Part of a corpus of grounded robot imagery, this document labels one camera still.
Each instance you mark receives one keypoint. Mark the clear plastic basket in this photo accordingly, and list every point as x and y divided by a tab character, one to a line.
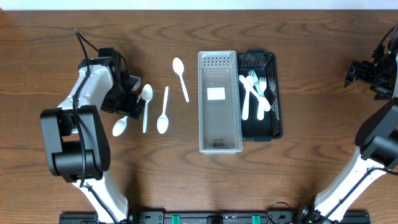
219	111

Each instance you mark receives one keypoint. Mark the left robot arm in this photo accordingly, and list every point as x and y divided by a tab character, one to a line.
76	145

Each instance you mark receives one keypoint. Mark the white spoon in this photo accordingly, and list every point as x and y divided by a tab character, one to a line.
147	95
178	68
245	112
121	124

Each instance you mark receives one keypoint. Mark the white fork tines down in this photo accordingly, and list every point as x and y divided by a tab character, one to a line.
261	99

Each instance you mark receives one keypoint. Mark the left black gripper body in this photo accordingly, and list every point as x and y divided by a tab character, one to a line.
131	107

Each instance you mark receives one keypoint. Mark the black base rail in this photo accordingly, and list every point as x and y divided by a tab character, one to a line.
208	218

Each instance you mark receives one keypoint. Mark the black plastic basket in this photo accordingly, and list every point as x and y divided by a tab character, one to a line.
270	127

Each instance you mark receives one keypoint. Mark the white spoon bowl down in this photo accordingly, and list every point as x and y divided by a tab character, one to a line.
163	121

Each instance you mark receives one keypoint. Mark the white fork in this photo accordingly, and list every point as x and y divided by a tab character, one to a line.
262	86

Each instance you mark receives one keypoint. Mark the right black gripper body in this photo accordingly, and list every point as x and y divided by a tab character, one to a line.
383	74

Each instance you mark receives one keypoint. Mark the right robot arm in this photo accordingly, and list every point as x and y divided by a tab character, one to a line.
376	140

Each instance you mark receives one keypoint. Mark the pale green fork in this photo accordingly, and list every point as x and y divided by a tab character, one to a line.
256	82

